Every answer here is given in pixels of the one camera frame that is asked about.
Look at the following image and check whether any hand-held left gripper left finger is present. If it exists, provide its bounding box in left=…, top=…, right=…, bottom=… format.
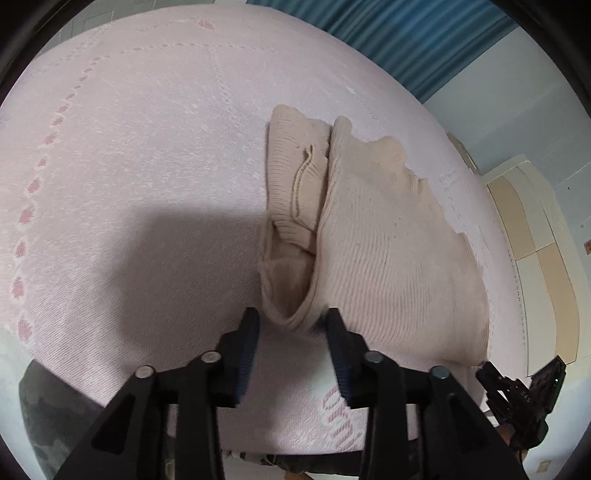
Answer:
left=51, top=307, right=262, bottom=480

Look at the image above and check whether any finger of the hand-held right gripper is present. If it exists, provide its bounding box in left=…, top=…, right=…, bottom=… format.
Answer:
left=475, top=361, right=509, bottom=412

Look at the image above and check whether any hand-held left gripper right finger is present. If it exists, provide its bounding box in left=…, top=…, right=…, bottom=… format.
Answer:
left=322, top=308, right=527, bottom=480

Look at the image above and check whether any beige knit sweater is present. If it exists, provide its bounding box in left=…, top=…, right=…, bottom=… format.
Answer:
left=257, top=104, right=491, bottom=368

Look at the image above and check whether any cream bed headboard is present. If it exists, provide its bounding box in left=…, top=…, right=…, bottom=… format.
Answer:
left=447, top=133, right=583, bottom=366

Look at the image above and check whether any person's left camouflage trouser leg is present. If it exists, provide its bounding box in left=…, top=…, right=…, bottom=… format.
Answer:
left=18, top=359, right=105, bottom=474

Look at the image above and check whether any bed with pink bedspread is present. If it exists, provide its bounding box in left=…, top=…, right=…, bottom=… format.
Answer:
left=0, top=4, right=532, bottom=454

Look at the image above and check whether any blue curtain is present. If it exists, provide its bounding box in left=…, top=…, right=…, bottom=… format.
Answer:
left=252, top=0, right=522, bottom=103

